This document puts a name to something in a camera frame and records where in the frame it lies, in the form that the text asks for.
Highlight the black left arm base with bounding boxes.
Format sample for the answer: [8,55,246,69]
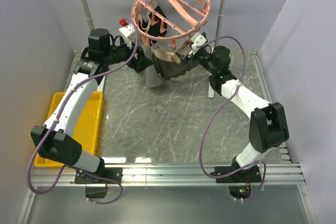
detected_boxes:
[74,167,123,205]

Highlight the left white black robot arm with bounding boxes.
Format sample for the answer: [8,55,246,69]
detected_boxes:
[30,24,153,183]

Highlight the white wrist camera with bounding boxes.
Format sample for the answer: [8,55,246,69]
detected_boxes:
[119,18,137,49]
[191,32,207,54]

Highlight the pink round clip hanger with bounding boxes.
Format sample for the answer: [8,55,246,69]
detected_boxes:
[131,0,211,50]

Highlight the aluminium right side rail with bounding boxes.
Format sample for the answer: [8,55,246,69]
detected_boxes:
[249,51,289,154]

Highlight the yellow plastic tray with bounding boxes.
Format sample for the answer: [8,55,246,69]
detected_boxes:
[34,91,103,168]

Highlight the black hanging underwear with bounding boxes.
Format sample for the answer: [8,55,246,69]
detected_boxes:
[138,0,167,37]

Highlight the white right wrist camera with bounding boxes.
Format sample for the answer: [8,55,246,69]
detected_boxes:
[191,32,207,54]

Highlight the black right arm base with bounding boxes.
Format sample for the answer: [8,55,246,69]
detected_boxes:
[211,164,263,201]

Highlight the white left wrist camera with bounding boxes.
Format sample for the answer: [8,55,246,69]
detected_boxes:
[119,18,137,49]

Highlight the grey striped underwear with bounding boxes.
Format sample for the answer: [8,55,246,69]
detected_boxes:
[142,46,162,88]

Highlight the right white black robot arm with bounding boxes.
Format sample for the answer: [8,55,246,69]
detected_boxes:
[176,41,289,182]

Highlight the aluminium table edge rail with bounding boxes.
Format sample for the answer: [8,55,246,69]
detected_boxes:
[31,163,306,187]

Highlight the dark grey boxer briefs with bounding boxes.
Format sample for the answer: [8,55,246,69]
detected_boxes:
[152,47,186,80]

